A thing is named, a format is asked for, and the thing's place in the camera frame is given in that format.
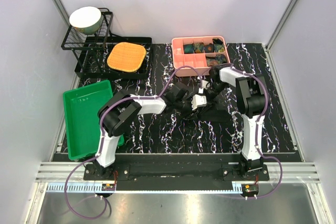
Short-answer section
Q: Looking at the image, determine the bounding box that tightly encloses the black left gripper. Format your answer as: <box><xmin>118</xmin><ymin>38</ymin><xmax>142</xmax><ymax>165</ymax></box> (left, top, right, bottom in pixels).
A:
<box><xmin>174</xmin><ymin>96</ymin><xmax>199</xmax><ymax>121</ymax></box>

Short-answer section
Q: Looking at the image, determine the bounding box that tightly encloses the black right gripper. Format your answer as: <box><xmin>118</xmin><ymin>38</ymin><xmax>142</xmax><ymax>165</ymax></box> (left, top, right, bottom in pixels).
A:
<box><xmin>198</xmin><ymin>81</ymin><xmax>229</xmax><ymax>115</ymax></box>

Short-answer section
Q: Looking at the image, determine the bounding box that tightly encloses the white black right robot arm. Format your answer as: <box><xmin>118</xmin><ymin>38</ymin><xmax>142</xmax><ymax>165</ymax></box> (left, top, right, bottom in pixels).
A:
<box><xmin>206</xmin><ymin>63</ymin><xmax>269</xmax><ymax>180</ymax></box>

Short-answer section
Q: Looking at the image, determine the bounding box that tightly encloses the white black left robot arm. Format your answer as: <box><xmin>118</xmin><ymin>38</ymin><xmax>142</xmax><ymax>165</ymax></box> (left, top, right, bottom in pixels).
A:
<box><xmin>93</xmin><ymin>83</ymin><xmax>197</xmax><ymax>180</ymax></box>

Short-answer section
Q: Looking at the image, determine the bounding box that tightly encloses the rolled colourful large tie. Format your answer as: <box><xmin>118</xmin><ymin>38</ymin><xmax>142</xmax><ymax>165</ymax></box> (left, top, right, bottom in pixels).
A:
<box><xmin>206</xmin><ymin>54</ymin><xmax>228</xmax><ymax>67</ymax></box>

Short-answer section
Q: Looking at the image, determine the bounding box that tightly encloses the black marbled table mat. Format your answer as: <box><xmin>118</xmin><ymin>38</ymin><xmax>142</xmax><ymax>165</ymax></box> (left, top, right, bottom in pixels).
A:
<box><xmin>51</xmin><ymin>42</ymin><xmax>305</xmax><ymax>163</ymax></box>

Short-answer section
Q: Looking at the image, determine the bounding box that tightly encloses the pink divided organizer box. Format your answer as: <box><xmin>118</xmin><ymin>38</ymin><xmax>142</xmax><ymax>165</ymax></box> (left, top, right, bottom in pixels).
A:
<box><xmin>172</xmin><ymin>36</ymin><xmax>230</xmax><ymax>77</ymax></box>

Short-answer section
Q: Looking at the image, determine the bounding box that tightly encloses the rolled orange dark tie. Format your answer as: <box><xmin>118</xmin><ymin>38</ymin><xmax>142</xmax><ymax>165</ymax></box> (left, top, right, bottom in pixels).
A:
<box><xmin>204</xmin><ymin>44</ymin><xmax>214</xmax><ymax>53</ymax></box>

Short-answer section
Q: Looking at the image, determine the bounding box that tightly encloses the rolled black green tie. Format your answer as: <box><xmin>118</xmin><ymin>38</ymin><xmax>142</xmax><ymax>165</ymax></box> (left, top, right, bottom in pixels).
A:
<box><xmin>212</xmin><ymin>38</ymin><xmax>226</xmax><ymax>52</ymax></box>

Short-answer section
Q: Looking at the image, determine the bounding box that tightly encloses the rolled green patterned tie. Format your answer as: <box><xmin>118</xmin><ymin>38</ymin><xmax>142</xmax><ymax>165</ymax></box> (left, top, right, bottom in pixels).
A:
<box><xmin>193</xmin><ymin>42</ymin><xmax>205</xmax><ymax>54</ymax></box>

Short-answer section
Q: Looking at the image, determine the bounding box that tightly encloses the rolled dark teal tie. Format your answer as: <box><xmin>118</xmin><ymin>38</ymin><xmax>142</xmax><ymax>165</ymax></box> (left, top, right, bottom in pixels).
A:
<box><xmin>183</xmin><ymin>44</ymin><xmax>194</xmax><ymax>54</ymax></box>

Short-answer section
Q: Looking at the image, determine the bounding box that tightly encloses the orange woven square mat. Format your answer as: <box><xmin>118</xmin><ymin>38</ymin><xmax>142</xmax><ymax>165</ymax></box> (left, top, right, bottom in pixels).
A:
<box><xmin>107</xmin><ymin>42</ymin><xmax>146</xmax><ymax>73</ymax></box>

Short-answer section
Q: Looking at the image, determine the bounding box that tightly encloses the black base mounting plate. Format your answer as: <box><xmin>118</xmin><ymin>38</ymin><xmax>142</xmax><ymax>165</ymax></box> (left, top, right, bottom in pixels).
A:
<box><xmin>83</xmin><ymin>153</ymin><xmax>270</xmax><ymax>182</ymax></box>

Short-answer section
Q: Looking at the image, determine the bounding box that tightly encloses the green plastic tray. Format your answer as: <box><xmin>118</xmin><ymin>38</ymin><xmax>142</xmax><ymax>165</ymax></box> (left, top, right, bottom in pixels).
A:
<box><xmin>63</xmin><ymin>80</ymin><xmax>113</xmax><ymax>161</ymax></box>

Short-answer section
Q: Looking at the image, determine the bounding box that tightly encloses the white green ceramic bowl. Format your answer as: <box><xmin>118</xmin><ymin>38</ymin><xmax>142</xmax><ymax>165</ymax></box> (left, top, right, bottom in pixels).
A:
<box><xmin>69</xmin><ymin>6</ymin><xmax>103</xmax><ymax>35</ymax></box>

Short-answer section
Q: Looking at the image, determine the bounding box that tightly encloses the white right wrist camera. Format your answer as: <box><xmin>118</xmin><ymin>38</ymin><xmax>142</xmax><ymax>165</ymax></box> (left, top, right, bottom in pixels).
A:
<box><xmin>200</xmin><ymin>79</ymin><xmax>209</xmax><ymax>89</ymax></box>

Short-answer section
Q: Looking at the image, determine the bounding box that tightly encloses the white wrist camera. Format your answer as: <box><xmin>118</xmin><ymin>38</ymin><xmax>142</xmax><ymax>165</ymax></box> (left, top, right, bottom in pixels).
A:
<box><xmin>191</xmin><ymin>94</ymin><xmax>207</xmax><ymax>111</ymax></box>
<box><xmin>200</xmin><ymin>79</ymin><xmax>209</xmax><ymax>89</ymax></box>

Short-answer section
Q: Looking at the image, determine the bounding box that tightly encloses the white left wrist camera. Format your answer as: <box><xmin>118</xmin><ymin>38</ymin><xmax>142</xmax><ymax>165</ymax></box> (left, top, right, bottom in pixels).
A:
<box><xmin>191</xmin><ymin>94</ymin><xmax>207</xmax><ymax>111</ymax></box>

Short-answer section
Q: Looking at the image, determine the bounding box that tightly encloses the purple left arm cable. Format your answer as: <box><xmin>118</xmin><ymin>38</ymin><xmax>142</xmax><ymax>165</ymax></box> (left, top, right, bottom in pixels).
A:
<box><xmin>63</xmin><ymin>66</ymin><xmax>204</xmax><ymax>220</ymax></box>

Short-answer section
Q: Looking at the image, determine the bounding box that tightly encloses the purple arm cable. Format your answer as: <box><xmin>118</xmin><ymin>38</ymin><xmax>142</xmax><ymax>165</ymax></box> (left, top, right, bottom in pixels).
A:
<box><xmin>63</xmin><ymin>66</ymin><xmax>204</xmax><ymax>220</ymax></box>
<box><xmin>199</xmin><ymin>63</ymin><xmax>284</xmax><ymax>199</ymax></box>

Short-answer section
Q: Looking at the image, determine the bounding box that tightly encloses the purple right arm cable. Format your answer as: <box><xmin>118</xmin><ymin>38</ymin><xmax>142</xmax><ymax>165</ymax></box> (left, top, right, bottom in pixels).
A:
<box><xmin>199</xmin><ymin>63</ymin><xmax>284</xmax><ymax>199</ymax></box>

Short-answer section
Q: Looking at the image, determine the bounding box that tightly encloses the black wire dish rack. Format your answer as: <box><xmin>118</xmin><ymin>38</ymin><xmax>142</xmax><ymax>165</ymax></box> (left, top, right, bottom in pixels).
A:
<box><xmin>61</xmin><ymin>8</ymin><xmax>153</xmax><ymax>80</ymax></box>

